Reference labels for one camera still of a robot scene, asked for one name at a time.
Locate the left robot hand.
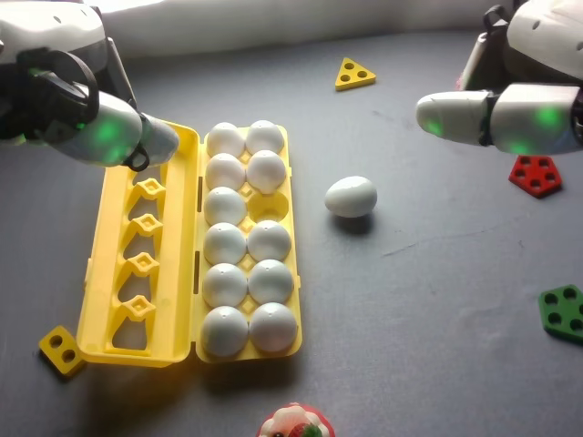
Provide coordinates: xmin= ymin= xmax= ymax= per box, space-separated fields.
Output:
xmin=0 ymin=0 xmax=179 ymax=172

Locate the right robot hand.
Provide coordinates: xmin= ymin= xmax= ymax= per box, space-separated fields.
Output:
xmin=414 ymin=0 xmax=583 ymax=157

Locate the white toy egg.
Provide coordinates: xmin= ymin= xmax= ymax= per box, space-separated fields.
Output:
xmin=206 ymin=121 xmax=247 ymax=157
xmin=203 ymin=186 xmax=248 ymax=227
xmin=201 ymin=262 xmax=250 ymax=309
xmin=246 ymin=149 xmax=288 ymax=192
xmin=249 ymin=301 xmax=299 ymax=354
xmin=202 ymin=221 xmax=249 ymax=266
xmin=245 ymin=119 xmax=286 ymax=156
xmin=323 ymin=175 xmax=378 ymax=219
xmin=248 ymin=259 xmax=295 ymax=305
xmin=205 ymin=152 xmax=248 ymax=190
xmin=200 ymin=305 xmax=251 ymax=357
xmin=247 ymin=219 xmax=292 ymax=264

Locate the yellow egg carton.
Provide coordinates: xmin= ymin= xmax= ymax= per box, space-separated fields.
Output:
xmin=75 ymin=120 xmax=304 ymax=368

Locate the red pentagon five-hole block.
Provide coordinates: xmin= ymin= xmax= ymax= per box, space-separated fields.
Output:
xmin=508 ymin=154 xmax=564 ymax=199

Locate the yellow triangle three-hole block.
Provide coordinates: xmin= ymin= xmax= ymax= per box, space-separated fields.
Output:
xmin=334 ymin=56 xmax=377 ymax=92

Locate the white backdrop sheet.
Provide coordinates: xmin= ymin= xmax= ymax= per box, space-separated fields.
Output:
xmin=97 ymin=0 xmax=520 ymax=58

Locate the yellow two-hole block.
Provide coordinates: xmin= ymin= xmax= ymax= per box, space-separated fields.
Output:
xmin=37 ymin=324 xmax=87 ymax=378

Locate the grey table cloth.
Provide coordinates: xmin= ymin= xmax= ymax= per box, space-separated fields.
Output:
xmin=0 ymin=29 xmax=583 ymax=437

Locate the toy strawberry cream cake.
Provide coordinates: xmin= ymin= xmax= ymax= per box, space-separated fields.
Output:
xmin=255 ymin=401 xmax=337 ymax=437

